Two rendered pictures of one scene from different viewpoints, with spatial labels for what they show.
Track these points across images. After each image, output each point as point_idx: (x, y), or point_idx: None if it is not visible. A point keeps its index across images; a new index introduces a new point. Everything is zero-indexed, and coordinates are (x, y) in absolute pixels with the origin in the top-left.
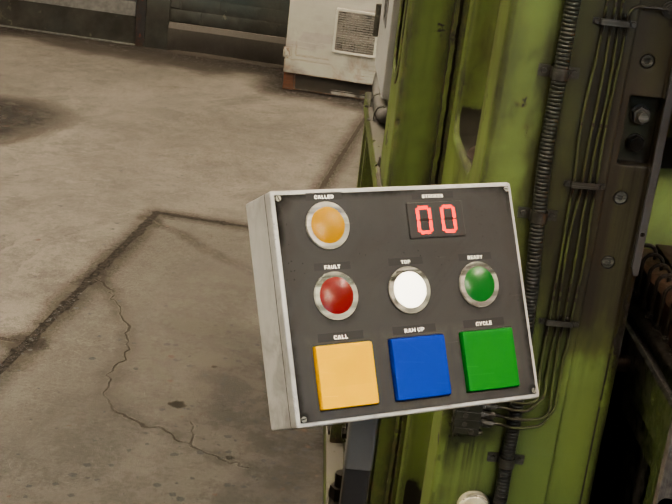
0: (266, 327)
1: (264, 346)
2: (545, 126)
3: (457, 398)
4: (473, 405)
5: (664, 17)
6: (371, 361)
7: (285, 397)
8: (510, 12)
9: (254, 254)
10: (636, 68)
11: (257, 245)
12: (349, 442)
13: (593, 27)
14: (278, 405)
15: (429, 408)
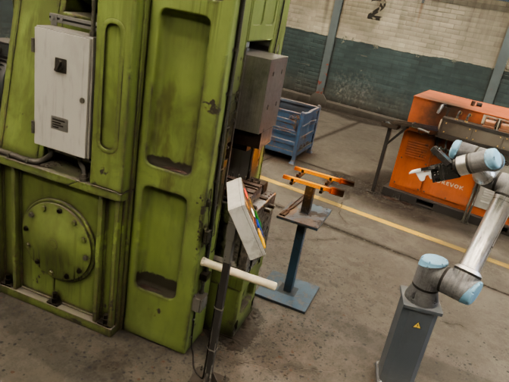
0: (245, 237)
1: (245, 242)
2: (220, 158)
3: None
4: None
5: (232, 122)
6: (260, 232)
7: (259, 249)
8: (214, 133)
9: (235, 221)
10: (228, 136)
11: (238, 219)
12: (230, 257)
13: None
14: (254, 253)
15: None
